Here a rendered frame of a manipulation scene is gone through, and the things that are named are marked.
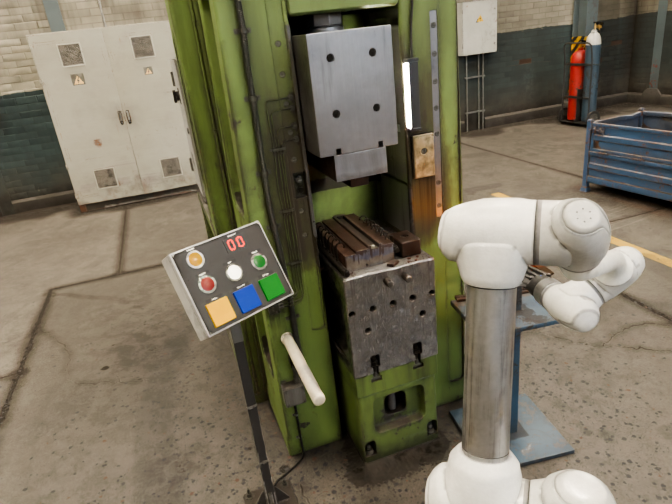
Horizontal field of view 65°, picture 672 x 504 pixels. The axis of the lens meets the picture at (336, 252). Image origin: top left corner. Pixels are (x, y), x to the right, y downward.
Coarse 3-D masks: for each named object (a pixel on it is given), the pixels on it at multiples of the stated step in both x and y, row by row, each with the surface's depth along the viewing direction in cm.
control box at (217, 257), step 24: (216, 240) 168; (240, 240) 173; (264, 240) 178; (168, 264) 161; (216, 264) 166; (240, 264) 170; (192, 288) 159; (216, 288) 164; (240, 288) 168; (288, 288) 178; (192, 312) 160; (240, 312) 166
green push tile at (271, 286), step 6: (270, 276) 174; (276, 276) 176; (258, 282) 172; (264, 282) 173; (270, 282) 174; (276, 282) 175; (264, 288) 172; (270, 288) 173; (276, 288) 174; (282, 288) 176; (264, 294) 172; (270, 294) 173; (276, 294) 174
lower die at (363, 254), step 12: (336, 216) 236; (348, 216) 236; (336, 228) 224; (348, 228) 220; (360, 228) 218; (324, 240) 221; (348, 240) 210; (360, 240) 207; (384, 240) 205; (348, 252) 201; (360, 252) 199; (372, 252) 201; (384, 252) 203; (348, 264) 199; (360, 264) 201; (372, 264) 203
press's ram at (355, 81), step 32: (320, 32) 168; (352, 32) 171; (384, 32) 174; (320, 64) 171; (352, 64) 174; (384, 64) 178; (320, 96) 174; (352, 96) 178; (384, 96) 182; (320, 128) 178; (352, 128) 182; (384, 128) 186
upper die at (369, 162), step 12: (312, 156) 209; (336, 156) 183; (348, 156) 185; (360, 156) 186; (372, 156) 188; (384, 156) 189; (324, 168) 197; (336, 168) 185; (348, 168) 186; (360, 168) 188; (372, 168) 189; (384, 168) 191; (336, 180) 186
